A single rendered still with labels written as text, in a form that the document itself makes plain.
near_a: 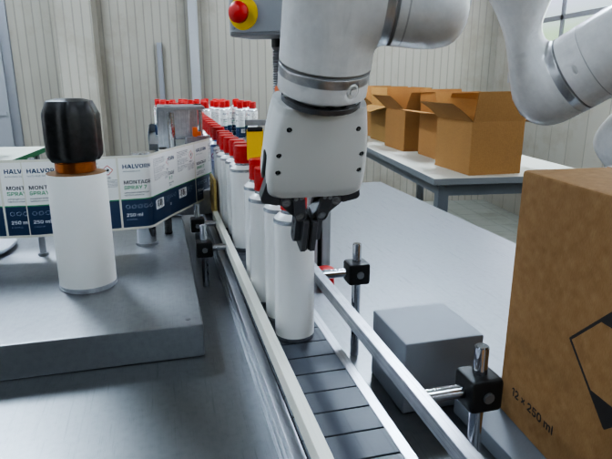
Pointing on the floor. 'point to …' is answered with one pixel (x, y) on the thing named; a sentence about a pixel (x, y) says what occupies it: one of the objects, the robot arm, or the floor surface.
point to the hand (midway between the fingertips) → (306, 229)
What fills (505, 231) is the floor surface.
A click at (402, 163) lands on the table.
